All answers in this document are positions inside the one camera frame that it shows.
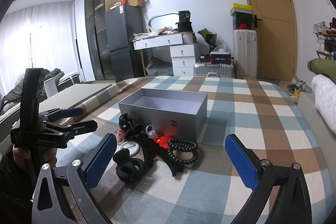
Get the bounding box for white round pin badge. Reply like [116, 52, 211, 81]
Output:
[120, 141, 140, 157]

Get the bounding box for black rounded hair clip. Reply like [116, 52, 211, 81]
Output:
[113, 148, 148, 184]

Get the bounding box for large black hair claw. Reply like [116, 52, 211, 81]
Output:
[133, 134, 184, 177]

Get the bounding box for red flag pin badge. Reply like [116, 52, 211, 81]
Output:
[154, 135, 171, 149]

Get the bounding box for black spiral hair tie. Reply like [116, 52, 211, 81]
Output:
[167, 137, 200, 166]

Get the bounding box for person's left hand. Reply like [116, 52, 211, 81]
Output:
[12, 146, 57, 169]

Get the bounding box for grey flat board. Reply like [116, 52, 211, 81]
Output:
[0, 83, 113, 135]

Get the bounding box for plaid bed cover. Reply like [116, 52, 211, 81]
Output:
[57, 76, 335, 223]

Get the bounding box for black refrigerator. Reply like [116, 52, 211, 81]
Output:
[105, 4, 144, 83]

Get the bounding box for grey open cardboard box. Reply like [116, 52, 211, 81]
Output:
[118, 88, 207, 141]

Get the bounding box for shoes on floor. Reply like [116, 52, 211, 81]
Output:
[286, 77, 312, 98]

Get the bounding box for white rolled blanket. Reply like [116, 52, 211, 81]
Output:
[311, 75, 336, 134]

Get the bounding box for glass door cabinet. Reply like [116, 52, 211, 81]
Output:
[84, 0, 114, 80]

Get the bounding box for cardboard box on fridge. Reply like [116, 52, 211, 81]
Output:
[127, 0, 146, 8]

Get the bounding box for white desk with drawers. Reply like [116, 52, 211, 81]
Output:
[133, 32, 200, 77]

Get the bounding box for olive green rolled mat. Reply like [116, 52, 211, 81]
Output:
[307, 58, 336, 83]

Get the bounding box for silver lying suitcase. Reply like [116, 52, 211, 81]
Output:
[194, 61, 235, 79]

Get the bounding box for black hat box stack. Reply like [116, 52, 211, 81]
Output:
[176, 10, 193, 32]

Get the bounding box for black red box on suitcase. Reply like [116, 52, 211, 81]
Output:
[210, 52, 231, 65]

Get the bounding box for wooden shoe rack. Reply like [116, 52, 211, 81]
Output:
[313, 17, 336, 60]

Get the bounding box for flower bouquet black wrap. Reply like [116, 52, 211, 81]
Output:
[198, 28, 217, 52]

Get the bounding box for white upright suitcase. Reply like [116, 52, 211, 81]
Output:
[233, 30, 258, 79]

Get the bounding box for wooden door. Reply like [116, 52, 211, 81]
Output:
[247, 0, 298, 81]

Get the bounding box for black red shoebox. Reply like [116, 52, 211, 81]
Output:
[232, 12, 253, 30]

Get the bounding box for yellow lid shoebox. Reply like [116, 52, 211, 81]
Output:
[230, 3, 252, 16]

